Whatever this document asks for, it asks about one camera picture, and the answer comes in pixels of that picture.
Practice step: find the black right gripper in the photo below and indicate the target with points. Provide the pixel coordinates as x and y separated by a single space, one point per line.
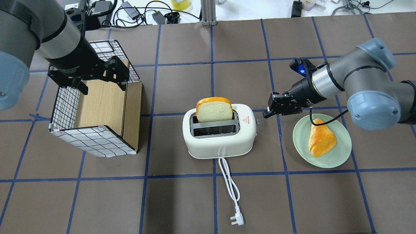
301 90

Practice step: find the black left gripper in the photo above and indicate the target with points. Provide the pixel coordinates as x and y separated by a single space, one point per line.
75 64

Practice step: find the white two-slot toaster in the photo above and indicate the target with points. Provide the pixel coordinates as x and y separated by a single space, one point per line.
220 139

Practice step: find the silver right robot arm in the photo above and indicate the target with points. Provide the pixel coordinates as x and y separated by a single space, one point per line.
373 101

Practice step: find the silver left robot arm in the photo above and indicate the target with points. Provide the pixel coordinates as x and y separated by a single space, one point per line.
59 36

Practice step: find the checkered basket with wooden board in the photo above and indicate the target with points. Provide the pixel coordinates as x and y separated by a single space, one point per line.
106 121

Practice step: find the triangular golden pastry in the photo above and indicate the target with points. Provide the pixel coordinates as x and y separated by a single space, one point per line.
321 139

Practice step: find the toast bread slice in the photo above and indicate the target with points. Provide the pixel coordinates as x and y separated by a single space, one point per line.
214 109

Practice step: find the light green plate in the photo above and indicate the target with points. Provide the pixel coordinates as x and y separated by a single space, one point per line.
335 157

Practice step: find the black power adapter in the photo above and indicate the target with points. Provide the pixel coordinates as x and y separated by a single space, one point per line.
297 7

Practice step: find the yellow tape roll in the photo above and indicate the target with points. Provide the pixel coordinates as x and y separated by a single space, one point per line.
180 5

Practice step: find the aluminium frame post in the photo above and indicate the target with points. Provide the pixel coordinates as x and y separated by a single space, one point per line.
208 13

